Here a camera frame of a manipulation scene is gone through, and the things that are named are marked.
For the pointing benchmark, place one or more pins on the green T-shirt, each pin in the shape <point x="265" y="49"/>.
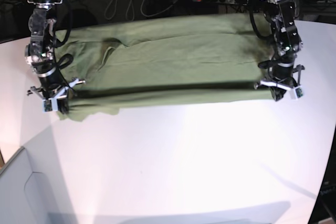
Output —
<point x="165" y="61"/>

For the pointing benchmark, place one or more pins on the grey panel at table corner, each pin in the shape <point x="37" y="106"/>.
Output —
<point x="29" y="195"/>

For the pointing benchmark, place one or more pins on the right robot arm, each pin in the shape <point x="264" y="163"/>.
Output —
<point x="40" y="56"/>

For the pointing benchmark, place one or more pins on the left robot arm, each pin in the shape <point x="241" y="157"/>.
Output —
<point x="284" y="37"/>

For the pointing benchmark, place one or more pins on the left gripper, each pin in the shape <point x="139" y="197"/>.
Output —
<point x="280" y="77"/>

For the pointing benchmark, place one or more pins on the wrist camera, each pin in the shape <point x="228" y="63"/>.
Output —
<point x="50" y="105"/>
<point x="296" y="93"/>

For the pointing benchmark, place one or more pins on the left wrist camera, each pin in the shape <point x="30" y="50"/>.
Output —
<point x="296" y="93"/>

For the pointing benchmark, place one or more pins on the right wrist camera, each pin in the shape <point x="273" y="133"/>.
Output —
<point x="50" y="105"/>

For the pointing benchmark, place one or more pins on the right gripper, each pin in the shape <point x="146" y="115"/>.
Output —
<point x="52" y="85"/>

